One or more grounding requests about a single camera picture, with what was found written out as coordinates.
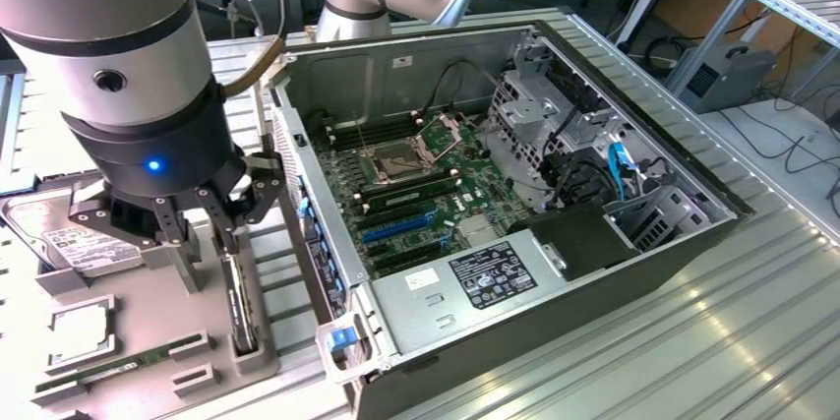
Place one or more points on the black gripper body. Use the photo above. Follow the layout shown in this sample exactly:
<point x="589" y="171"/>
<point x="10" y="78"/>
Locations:
<point x="158" y="154"/>

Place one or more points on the black graphics card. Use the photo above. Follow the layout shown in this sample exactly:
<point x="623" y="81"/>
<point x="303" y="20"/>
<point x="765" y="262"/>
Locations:
<point x="242" y="302"/>

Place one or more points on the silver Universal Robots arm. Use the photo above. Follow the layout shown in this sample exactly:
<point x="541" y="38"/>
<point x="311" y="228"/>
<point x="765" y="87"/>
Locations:
<point x="99" y="21"/>

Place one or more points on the thin metal locking lever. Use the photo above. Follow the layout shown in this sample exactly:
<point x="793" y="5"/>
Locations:
<point x="362" y="135"/>

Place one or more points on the CPU socket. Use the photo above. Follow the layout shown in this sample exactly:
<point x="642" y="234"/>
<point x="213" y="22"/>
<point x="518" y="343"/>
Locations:
<point x="394" y="164"/>

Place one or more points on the RAM stick with white label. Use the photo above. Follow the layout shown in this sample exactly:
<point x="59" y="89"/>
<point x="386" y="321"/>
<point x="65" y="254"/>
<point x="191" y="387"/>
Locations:
<point x="397" y="201"/>

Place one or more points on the grey parts rack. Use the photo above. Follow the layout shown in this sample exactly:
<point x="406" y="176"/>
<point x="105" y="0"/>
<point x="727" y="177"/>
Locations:
<point x="165" y="312"/>

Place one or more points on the silver hard disk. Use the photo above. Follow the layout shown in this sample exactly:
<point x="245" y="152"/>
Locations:
<point x="86" y="253"/>

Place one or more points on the blue expansion slot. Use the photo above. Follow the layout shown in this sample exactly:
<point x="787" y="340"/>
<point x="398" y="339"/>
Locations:
<point x="394" y="230"/>

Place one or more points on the silver socket cover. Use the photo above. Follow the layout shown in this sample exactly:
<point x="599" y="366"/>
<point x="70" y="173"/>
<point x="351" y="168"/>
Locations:
<point x="441" y="127"/>

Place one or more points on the blue case latch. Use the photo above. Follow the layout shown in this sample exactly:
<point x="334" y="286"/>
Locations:
<point x="342" y="339"/>

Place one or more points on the silver CPU chip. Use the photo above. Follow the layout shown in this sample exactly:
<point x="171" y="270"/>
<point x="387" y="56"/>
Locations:
<point x="79" y="331"/>

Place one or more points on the green motherboard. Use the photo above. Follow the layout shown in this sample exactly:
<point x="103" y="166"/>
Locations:
<point x="473" y="194"/>

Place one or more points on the green RAM stick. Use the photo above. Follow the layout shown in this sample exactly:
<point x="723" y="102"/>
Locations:
<point x="118" y="363"/>

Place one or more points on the silver chipset heatsink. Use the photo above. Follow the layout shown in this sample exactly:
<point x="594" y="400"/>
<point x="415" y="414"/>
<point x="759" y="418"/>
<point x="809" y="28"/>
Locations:
<point x="482" y="227"/>

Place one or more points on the silver power supply unit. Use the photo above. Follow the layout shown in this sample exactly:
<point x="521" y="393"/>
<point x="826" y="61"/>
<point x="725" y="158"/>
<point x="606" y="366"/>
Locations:
<point x="421" y="312"/>

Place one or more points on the silver metal drive cage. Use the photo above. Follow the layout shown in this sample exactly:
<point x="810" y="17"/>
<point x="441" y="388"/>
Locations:
<point x="526" y="115"/>

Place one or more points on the black plastic shroud box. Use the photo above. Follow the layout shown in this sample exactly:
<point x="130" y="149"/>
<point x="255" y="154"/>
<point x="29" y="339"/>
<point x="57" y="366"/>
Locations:
<point x="578" y="243"/>

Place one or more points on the open black PC case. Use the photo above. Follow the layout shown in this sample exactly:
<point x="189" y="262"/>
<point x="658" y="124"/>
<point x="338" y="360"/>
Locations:
<point x="558" y="321"/>

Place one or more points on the wrist camera with black bracket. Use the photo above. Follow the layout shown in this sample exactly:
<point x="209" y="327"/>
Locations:
<point x="89" y="208"/>

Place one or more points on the silver disk bay bracket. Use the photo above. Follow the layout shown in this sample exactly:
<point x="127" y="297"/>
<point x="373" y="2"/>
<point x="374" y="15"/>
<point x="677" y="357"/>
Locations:
<point x="663" y="213"/>

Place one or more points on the aluminium slat frame table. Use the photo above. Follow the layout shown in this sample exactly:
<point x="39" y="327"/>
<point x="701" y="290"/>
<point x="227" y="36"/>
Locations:
<point x="794" y="2"/>

